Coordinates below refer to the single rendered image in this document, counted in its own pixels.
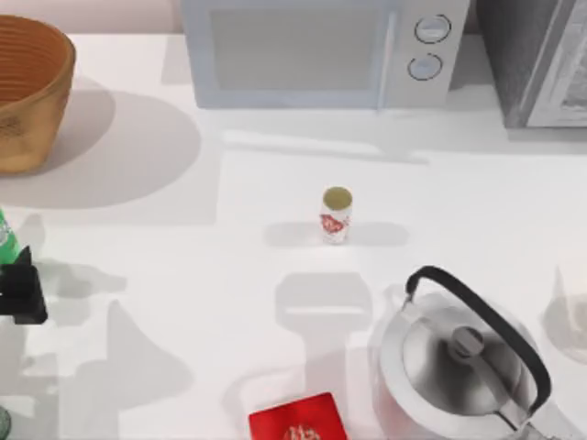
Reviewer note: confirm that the pale microwave oven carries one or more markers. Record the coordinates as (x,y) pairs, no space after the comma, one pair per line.
(293,55)

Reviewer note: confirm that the red box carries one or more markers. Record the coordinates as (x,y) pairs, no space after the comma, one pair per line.
(298,419)

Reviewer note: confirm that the brown woven basket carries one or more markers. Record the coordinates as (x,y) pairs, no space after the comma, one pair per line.
(27,101)

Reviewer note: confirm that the red and white can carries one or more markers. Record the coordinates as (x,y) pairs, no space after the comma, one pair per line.
(336,217)

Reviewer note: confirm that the green bottle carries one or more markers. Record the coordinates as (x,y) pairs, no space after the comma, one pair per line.
(6,238)

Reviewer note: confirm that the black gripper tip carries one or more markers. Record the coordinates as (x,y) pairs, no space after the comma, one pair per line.
(20,293)

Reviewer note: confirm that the clear glass cup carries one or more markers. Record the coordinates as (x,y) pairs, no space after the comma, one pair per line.
(568,316)

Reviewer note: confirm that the round microwave knob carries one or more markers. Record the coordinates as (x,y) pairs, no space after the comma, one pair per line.
(432,27)
(425,67)

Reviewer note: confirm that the grey glass object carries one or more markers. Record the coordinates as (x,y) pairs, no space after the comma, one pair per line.
(3,422)

